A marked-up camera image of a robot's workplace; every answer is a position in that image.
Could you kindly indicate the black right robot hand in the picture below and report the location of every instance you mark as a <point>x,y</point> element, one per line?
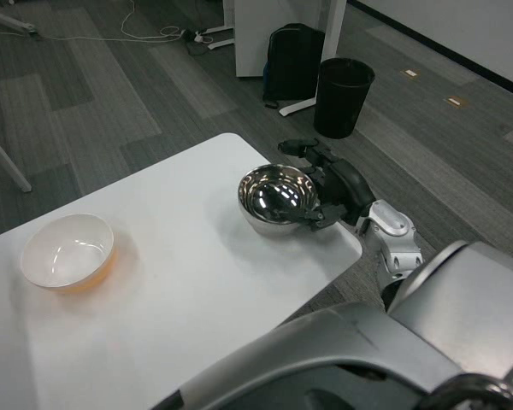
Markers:
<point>346,188</point>

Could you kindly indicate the shiny metal bowl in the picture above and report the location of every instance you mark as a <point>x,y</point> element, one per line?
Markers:
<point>273,200</point>

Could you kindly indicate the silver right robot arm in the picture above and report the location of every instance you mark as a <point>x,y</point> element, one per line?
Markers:
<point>391,224</point>

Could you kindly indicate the white bowl orange outside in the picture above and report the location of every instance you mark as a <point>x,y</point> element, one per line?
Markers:
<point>68,252</point>

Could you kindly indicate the black trash bin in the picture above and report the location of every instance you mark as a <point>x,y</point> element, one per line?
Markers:
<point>340,102</point>

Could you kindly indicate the brass floor socket plate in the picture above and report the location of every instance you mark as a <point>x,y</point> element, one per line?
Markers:
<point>410,73</point>
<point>454,101</point>

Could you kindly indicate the black backpack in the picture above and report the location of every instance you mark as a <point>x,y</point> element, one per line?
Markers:
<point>290,64</point>

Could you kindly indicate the silver robot chest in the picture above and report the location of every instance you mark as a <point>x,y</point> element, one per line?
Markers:
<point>303,341</point>

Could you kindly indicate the white office desk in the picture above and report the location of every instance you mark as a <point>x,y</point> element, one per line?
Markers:
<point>256,34</point>

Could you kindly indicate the white power strip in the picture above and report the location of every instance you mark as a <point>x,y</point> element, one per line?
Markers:
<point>195,37</point>

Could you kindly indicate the white side table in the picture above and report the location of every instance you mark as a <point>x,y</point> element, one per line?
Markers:
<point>8,164</point>

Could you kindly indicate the grey metal stand frame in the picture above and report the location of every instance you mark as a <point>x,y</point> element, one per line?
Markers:
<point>8,20</point>

